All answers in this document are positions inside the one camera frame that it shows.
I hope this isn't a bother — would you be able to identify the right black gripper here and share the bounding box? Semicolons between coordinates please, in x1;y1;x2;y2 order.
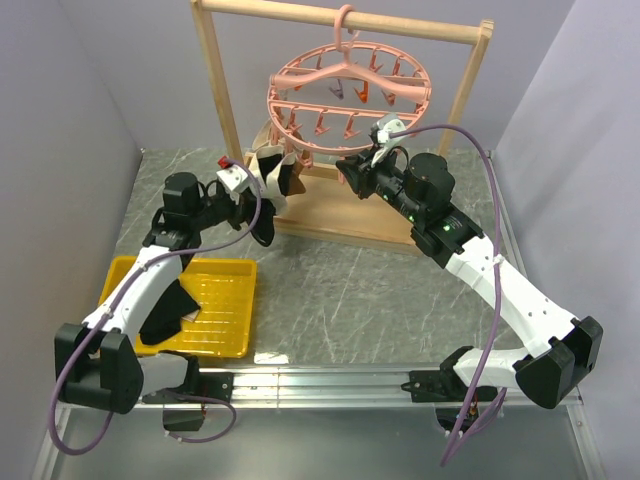
336;145;423;225

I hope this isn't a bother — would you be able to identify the black underwear beige waistband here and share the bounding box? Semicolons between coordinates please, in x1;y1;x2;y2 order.
249;146;296;215

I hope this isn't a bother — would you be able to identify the pink round clip hanger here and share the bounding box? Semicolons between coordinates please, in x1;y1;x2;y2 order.
263;4;432;165

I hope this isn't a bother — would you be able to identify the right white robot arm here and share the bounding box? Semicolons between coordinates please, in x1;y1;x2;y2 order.
336;150;603;409

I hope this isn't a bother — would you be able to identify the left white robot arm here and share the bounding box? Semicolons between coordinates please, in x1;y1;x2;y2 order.
52;165;266;414

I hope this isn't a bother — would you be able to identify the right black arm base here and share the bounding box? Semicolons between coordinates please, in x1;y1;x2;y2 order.
400;370;499;436

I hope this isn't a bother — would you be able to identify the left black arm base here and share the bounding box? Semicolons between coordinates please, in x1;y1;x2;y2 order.
141;371;237;443

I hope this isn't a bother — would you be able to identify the brown underwear striped waistband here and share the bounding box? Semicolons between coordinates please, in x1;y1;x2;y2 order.
249;120;306;197

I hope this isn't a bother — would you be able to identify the black underwear in tray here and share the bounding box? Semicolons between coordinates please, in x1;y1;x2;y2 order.
139;280;201;345

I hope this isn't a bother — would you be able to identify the wooden hanging rack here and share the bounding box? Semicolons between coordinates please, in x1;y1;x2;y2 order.
191;1;494;254

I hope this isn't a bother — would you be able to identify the yellow plastic tray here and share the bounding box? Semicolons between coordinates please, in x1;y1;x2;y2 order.
85;247;257;358

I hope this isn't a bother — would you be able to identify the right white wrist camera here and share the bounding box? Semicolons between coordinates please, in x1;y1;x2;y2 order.
371;113;407;165

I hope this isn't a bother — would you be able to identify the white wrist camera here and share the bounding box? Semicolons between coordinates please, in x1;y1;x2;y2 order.
371;113;407;165
216;156;249;194

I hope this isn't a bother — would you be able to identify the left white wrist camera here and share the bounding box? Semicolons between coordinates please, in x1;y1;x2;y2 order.
216;156;249;194

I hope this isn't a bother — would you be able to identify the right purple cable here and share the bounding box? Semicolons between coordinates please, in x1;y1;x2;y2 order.
389;124;507;467

